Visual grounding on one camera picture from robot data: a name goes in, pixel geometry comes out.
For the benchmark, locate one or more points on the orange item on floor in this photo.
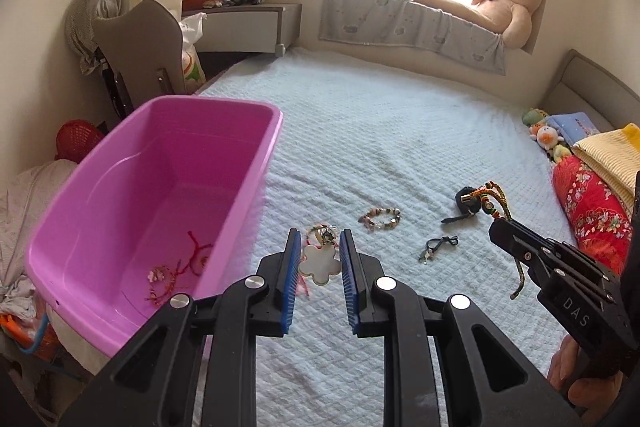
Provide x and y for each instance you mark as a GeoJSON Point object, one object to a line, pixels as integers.
{"type": "Point", "coordinates": [37, 339]}

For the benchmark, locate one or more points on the grey white desk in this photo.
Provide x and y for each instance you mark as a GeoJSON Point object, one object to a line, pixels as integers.
{"type": "Point", "coordinates": [268, 28]}

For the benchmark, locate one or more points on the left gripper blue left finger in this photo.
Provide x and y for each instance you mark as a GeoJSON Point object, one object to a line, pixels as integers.
{"type": "Point", "coordinates": [259, 305]}

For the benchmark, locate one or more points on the red plastic basket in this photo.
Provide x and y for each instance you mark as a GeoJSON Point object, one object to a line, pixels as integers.
{"type": "Point", "coordinates": [76, 139]}

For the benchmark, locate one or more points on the white quilted bed cover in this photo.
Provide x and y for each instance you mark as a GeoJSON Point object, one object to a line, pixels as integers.
{"type": "Point", "coordinates": [383, 152]}

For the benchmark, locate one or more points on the yellow folded blanket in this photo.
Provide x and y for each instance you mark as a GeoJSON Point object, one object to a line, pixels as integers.
{"type": "Point", "coordinates": [615, 157]}

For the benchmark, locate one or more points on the grey windowsill cloth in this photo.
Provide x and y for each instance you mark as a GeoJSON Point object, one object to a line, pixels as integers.
{"type": "Point", "coordinates": [407, 24]}

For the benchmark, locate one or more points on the small black cord charm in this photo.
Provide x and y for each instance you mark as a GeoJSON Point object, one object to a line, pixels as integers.
{"type": "Point", "coordinates": [433, 245]}

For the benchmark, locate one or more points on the blue book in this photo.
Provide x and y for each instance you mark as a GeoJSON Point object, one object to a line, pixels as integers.
{"type": "Point", "coordinates": [572, 127]}

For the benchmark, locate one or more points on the white plastic bag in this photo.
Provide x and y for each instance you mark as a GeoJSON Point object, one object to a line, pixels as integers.
{"type": "Point", "coordinates": [192, 31]}

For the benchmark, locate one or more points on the grey bed headboard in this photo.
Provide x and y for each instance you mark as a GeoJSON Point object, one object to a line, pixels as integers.
{"type": "Point", "coordinates": [582, 86]}

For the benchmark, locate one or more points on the small plush toys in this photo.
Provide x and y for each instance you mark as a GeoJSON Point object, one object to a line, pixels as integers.
{"type": "Point", "coordinates": [546, 136]}

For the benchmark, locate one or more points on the right hand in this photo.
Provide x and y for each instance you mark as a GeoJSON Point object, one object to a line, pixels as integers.
{"type": "Point", "coordinates": [594, 395]}

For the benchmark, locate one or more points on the grey chair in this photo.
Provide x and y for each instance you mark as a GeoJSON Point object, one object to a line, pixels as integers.
{"type": "Point", "coordinates": [144, 48]}

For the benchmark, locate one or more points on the beige teddy bear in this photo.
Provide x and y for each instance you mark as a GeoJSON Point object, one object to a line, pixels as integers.
{"type": "Point", "coordinates": [511, 19]}

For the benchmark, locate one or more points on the purple plastic tub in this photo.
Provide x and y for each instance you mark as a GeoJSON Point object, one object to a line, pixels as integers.
{"type": "Point", "coordinates": [169, 201]}

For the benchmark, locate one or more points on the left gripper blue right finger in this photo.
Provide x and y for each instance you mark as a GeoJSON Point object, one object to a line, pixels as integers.
{"type": "Point", "coordinates": [379, 306]}

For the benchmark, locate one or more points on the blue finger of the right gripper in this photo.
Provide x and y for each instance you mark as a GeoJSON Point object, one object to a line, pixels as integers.
{"type": "Point", "coordinates": [523, 244]}

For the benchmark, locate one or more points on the red floral pillow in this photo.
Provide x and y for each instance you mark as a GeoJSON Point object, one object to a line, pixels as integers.
{"type": "Point", "coordinates": [598, 220]}

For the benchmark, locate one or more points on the grey garment on chair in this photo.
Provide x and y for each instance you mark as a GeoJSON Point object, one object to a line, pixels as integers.
{"type": "Point", "coordinates": [79, 33]}

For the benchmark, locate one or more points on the pile of clothes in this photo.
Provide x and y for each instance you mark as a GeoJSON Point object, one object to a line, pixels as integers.
{"type": "Point", "coordinates": [23, 202]}

